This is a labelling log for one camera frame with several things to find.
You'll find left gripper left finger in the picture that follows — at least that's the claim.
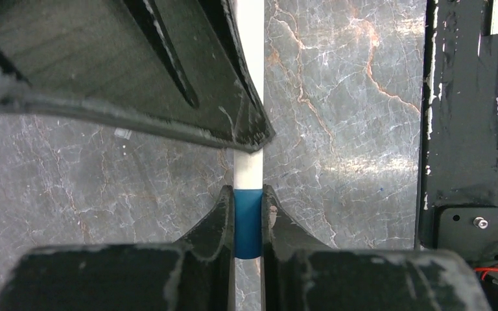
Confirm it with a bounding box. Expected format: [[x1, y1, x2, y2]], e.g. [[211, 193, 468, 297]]
[[0, 186, 235, 310]]

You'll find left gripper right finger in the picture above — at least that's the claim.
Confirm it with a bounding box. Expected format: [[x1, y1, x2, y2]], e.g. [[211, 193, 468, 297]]
[[261, 185, 490, 310]]

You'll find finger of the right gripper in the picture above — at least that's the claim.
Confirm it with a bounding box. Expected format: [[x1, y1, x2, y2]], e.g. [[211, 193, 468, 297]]
[[0, 1, 275, 153]]

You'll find teal cap marker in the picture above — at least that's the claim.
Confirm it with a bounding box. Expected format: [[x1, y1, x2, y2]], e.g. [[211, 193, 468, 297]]
[[233, 0, 265, 259]]

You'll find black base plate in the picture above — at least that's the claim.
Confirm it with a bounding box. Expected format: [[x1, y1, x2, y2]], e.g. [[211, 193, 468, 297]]
[[414, 0, 498, 311]]

